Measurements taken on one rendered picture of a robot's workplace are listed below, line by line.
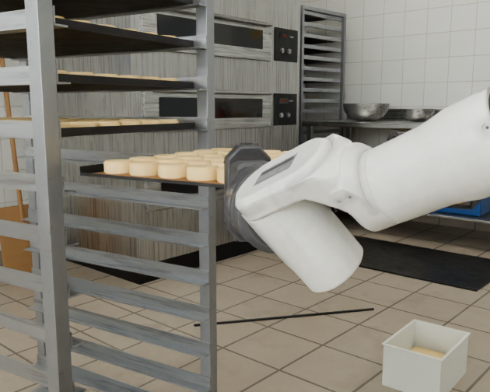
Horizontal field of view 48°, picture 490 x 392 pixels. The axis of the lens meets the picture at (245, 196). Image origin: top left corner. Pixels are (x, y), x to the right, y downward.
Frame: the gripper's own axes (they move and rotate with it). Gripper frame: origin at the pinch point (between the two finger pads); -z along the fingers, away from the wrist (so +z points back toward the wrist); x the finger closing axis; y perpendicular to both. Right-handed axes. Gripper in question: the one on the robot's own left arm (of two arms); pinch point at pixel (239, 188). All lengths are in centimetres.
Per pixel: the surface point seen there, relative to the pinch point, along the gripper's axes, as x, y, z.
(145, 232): -20, 8, -67
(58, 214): -6.7, 25.0, -22.9
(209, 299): -35, -6, -54
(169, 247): -70, -17, -244
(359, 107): 11, -181, -341
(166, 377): -57, 4, -61
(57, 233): -9.9, 25.4, -22.5
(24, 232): -11.4, 31.6, -31.1
